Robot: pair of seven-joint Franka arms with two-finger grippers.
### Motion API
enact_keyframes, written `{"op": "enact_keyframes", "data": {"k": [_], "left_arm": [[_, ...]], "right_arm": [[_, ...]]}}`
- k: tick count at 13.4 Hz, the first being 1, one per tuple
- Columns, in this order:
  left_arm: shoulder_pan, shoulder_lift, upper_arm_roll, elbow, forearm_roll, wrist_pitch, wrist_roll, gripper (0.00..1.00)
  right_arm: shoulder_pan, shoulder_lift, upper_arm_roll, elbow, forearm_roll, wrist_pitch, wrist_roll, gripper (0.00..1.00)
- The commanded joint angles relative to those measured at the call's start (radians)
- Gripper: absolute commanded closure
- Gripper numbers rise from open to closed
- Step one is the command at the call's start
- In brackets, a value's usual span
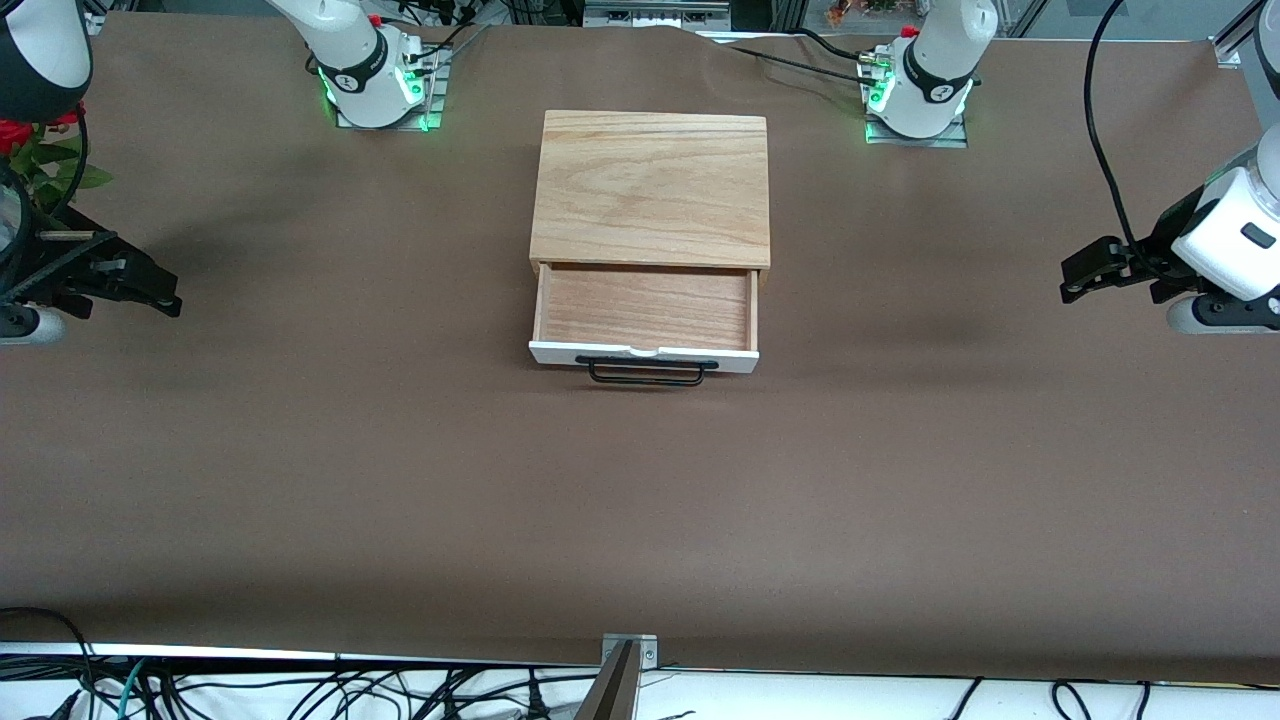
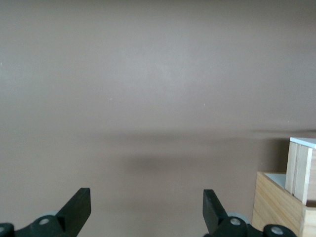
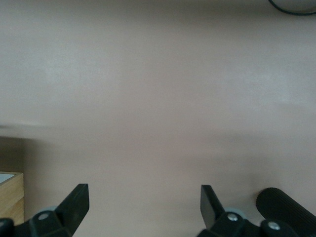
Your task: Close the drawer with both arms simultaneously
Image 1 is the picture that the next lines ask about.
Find black metal drawer handle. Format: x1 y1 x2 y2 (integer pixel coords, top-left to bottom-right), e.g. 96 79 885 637
575 355 721 387

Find wooden drawer with white front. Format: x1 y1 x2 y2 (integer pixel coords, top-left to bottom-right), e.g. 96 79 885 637
528 262 761 376

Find light wooden drawer cabinet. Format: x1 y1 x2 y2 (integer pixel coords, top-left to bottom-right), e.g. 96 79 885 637
528 110 773 293

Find red artificial roses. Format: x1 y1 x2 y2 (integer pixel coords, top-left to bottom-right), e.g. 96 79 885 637
0 104 114 213

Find brown table cover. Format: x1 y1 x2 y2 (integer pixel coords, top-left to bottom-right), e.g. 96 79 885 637
0 12 1280 687

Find orange decorative plant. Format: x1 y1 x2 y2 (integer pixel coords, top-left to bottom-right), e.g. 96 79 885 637
825 0 903 27

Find grey equipment box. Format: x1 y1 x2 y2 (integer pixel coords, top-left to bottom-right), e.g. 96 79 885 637
583 0 733 32

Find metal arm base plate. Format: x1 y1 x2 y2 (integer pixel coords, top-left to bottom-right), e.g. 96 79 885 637
864 113 969 150
333 45 443 132

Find aluminium frame profile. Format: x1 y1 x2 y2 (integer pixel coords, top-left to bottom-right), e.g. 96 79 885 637
1212 29 1264 72

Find short black base cable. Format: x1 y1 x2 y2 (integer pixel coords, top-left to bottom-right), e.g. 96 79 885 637
795 27 876 63

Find black looped floor cable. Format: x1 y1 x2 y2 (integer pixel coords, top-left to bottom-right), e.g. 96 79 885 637
0 606 101 720

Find long black base cable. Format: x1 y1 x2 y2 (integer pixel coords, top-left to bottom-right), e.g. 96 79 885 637
712 38 881 85

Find black base cable bundle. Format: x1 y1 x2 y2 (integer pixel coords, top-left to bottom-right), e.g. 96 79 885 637
398 0 479 73

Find aluminium table edge rail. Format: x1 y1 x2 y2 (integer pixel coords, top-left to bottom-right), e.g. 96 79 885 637
0 640 1280 691

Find teal cable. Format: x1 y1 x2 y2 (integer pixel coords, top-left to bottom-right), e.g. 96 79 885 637
110 660 151 720

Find metal bracket plate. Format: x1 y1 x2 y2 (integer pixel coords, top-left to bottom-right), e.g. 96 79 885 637
600 632 660 670

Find grey camera mount bar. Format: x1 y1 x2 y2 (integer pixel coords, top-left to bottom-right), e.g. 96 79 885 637
574 640 639 720

